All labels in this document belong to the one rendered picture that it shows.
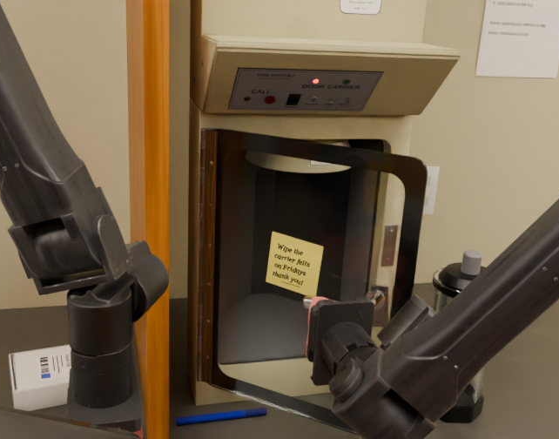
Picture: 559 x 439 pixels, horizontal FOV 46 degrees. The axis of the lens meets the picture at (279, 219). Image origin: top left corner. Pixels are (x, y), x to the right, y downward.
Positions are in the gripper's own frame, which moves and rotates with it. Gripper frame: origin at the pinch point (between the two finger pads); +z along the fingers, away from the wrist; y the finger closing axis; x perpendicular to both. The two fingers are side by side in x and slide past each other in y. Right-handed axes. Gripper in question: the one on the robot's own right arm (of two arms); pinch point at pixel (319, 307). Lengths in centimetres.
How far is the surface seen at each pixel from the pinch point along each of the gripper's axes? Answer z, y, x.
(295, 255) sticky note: 8.1, 3.9, 0.9
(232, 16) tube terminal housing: 19.1, 33.8, 8.5
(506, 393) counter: 13.2, -25.5, -40.2
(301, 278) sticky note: 7.4, 0.9, 0.1
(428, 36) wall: 62, 31, -43
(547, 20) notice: 62, 35, -71
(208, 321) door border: 16.7, -9.6, 11.1
